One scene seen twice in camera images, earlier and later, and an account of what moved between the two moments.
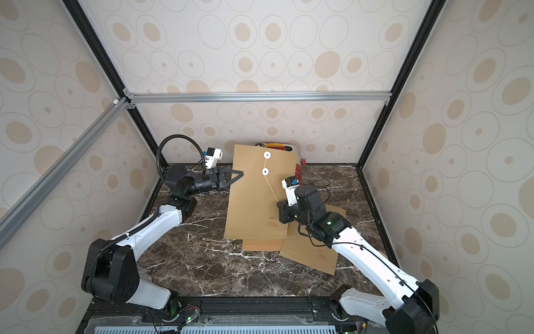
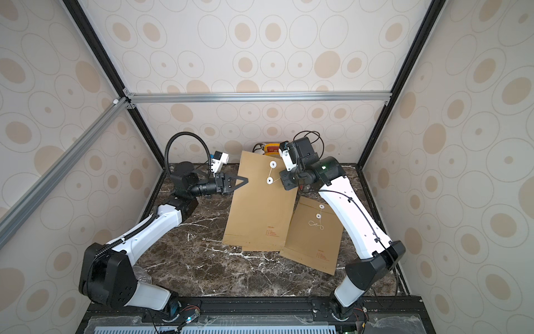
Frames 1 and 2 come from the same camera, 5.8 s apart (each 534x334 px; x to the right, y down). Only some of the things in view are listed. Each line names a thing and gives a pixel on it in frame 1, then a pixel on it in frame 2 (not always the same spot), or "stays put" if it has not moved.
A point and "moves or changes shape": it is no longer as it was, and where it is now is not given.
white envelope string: [265, 171] moves or changes shape
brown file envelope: [252, 198] moves or changes shape
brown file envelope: [300, 248] stays put
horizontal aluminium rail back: [295, 97] stays put
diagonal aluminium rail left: [14, 216] stays put
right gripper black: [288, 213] to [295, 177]
